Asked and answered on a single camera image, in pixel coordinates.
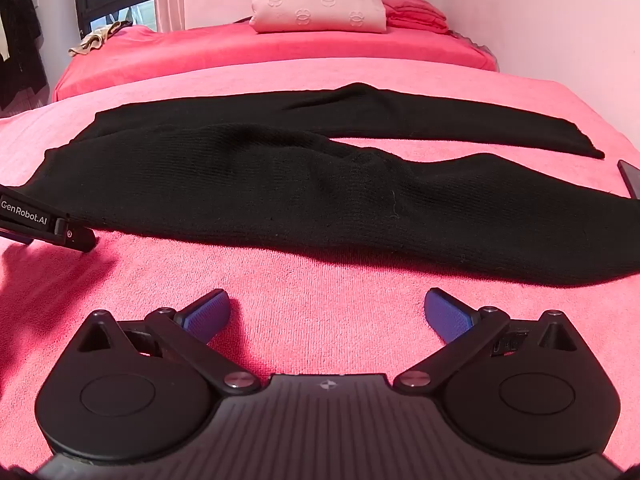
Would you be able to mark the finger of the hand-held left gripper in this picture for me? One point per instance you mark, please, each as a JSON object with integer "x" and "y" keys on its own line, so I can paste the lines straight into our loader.
{"x": 77, "y": 237}

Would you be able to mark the beige crumpled cloth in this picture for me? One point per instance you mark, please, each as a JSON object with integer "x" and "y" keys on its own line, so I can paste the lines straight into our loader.
{"x": 92, "y": 40}

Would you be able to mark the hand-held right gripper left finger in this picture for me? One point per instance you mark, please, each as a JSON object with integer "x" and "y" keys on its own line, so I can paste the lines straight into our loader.
{"x": 207, "y": 312}

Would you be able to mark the folded red blanket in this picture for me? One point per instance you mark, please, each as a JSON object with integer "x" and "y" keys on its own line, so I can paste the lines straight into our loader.
{"x": 415, "y": 12}

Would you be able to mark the black phone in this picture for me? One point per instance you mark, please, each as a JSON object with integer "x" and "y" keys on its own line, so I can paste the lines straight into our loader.
{"x": 631, "y": 176}

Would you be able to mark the pink bed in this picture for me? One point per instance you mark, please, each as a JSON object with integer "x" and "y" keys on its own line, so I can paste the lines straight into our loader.
{"x": 240, "y": 55}

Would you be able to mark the black pants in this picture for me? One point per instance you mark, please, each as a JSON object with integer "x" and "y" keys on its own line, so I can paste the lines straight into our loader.
{"x": 280, "y": 195}

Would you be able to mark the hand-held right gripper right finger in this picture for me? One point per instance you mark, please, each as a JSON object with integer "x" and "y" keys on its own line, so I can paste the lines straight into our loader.
{"x": 446, "y": 312}

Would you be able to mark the hanging dark clothes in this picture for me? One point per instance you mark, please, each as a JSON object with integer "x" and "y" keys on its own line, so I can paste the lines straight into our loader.
{"x": 17, "y": 45}

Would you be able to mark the pink embossed pillow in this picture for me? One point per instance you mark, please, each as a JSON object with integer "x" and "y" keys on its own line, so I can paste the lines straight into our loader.
{"x": 320, "y": 7}

